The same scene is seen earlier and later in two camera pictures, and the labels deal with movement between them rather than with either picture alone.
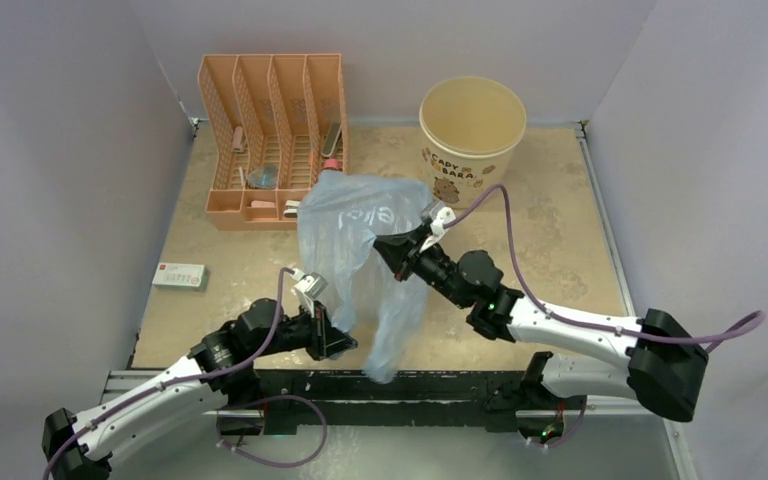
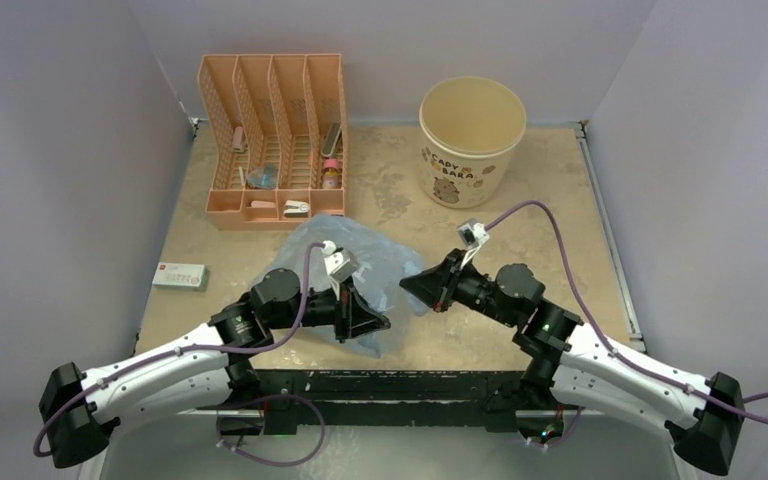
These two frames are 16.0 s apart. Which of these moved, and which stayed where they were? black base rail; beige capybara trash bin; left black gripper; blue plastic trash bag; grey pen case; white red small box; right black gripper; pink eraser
Moved: blue plastic trash bag; right black gripper; left black gripper
Stayed: beige capybara trash bin; pink eraser; white red small box; grey pen case; black base rail
